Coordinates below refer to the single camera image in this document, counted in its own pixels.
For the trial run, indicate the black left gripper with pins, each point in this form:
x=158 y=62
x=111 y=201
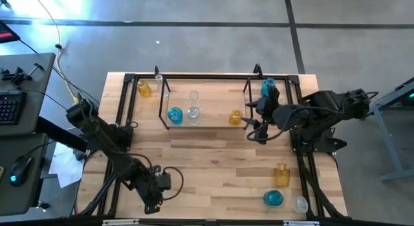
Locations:
x=149 y=190

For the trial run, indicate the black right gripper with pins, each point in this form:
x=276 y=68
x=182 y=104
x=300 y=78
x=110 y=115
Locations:
x=268 y=106

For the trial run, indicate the yellow ribbed glass vase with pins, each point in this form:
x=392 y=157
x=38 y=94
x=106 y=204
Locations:
x=235 y=117

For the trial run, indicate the clear ribbed glass vase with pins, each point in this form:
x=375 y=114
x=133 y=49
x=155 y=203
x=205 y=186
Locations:
x=193 y=115

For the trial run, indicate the teal embossed glass vase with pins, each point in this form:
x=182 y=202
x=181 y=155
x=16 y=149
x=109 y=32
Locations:
x=175 y=116

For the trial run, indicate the tall yellow glass vase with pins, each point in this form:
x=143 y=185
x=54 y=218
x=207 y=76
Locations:
x=144 y=89

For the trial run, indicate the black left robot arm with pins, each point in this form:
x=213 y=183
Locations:
x=103 y=135

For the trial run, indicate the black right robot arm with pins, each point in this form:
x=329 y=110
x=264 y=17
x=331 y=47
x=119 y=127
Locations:
x=323 y=103

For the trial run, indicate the black-framed wooden shelf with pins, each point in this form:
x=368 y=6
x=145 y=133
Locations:
x=213 y=103

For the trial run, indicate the tall teal textured glass vase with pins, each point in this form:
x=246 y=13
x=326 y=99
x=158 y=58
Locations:
x=266 y=85

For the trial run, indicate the yellow square glass bottle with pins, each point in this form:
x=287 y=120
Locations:
x=282 y=176

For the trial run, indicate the round teal glass vase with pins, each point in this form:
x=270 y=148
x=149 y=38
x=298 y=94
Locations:
x=273 y=198

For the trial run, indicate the white paper sheet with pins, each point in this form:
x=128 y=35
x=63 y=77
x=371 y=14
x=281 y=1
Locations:
x=66 y=167

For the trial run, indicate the slender clear cut-glass vase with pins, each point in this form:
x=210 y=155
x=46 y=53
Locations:
x=158 y=78

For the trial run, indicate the clear frosted glass vase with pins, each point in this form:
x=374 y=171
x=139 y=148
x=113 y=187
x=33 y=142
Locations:
x=299 y=204

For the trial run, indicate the black diagonal bar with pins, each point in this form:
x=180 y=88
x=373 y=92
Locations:
x=61 y=135

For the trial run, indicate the grey desk top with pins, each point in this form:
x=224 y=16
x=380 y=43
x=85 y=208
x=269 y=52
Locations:
x=19 y=200
x=35 y=99

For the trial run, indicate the black computer mouse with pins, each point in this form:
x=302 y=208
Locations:
x=20 y=169

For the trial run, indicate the blue-grey table stand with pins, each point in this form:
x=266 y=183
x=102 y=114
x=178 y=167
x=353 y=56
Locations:
x=398 y=174

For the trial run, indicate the black keyboard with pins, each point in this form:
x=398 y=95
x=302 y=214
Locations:
x=11 y=107

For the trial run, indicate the black desk clamp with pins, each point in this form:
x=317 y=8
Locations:
x=17 y=77

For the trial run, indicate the black device with red light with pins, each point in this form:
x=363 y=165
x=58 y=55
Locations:
x=6 y=33

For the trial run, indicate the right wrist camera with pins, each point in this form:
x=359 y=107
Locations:
x=262 y=135

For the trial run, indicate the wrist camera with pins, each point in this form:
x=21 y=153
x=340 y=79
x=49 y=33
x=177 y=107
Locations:
x=262 y=135
x=164 y=181

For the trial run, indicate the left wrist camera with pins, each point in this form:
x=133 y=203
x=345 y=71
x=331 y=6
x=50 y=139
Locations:
x=164 y=181

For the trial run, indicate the white bracket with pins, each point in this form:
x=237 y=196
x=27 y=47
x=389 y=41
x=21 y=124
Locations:
x=300 y=223
x=120 y=222

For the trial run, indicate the black aluminium table frame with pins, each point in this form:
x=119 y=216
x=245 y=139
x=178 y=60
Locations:
x=210 y=76

